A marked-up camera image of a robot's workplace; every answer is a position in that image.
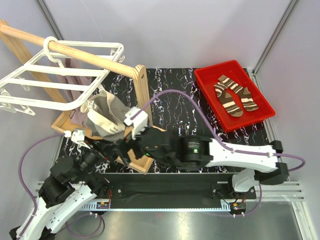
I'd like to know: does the grey cream sock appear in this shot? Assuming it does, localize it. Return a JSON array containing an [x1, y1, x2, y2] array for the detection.
[[80, 90, 131, 142]]

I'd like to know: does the wooden clothes rack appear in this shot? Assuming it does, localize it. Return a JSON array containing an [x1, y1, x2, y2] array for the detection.
[[0, 19, 168, 176]]

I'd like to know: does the white plastic clip hanger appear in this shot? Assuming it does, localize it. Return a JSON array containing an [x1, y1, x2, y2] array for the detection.
[[0, 36, 124, 116]]

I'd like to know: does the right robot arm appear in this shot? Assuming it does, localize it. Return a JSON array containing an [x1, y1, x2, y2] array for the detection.
[[116, 127, 289, 201]]

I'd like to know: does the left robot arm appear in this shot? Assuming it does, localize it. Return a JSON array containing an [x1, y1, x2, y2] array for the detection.
[[9, 141, 112, 240]]

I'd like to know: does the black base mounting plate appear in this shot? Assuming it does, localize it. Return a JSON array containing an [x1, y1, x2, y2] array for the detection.
[[47, 172, 266, 210]]

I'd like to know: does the mauve hanging cloth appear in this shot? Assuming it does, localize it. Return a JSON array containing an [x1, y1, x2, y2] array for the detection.
[[56, 58, 92, 127]]

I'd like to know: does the red plastic bin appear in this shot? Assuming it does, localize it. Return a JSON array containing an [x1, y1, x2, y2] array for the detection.
[[194, 60, 276, 133]]

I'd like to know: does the brown striped sock left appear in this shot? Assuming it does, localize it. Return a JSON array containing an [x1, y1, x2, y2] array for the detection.
[[214, 82, 243, 118]]

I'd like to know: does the brown striped sock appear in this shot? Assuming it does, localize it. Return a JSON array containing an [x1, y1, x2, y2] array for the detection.
[[218, 74, 259, 112], [214, 82, 243, 118]]

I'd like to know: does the brown striped sock right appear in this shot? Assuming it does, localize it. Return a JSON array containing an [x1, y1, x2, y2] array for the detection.
[[218, 74, 259, 112]]

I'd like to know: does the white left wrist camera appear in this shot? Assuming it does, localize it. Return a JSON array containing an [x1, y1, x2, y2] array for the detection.
[[64, 128, 89, 148]]

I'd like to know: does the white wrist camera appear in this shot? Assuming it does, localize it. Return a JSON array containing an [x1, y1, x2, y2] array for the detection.
[[64, 128, 89, 148], [123, 107, 149, 140]]

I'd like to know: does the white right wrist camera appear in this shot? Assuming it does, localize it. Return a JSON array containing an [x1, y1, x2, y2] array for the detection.
[[123, 107, 149, 140]]

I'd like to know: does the white slotted cable duct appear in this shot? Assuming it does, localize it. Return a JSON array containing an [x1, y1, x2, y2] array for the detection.
[[78, 200, 231, 213]]

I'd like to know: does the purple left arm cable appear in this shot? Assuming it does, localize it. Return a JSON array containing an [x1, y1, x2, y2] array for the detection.
[[19, 132, 66, 213]]

